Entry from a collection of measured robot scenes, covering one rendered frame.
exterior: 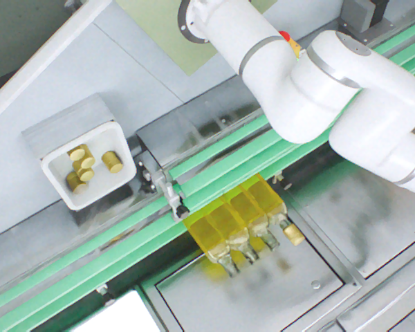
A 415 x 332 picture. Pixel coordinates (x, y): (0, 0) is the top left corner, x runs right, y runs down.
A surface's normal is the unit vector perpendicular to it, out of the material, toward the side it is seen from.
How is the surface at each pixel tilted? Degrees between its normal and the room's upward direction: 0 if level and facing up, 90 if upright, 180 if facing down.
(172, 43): 4
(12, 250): 90
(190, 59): 4
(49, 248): 90
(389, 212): 91
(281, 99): 104
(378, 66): 72
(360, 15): 90
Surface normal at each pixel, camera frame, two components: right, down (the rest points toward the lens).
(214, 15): -0.63, -0.06
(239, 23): -0.30, -0.35
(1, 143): 0.55, 0.70
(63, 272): -0.06, -0.51
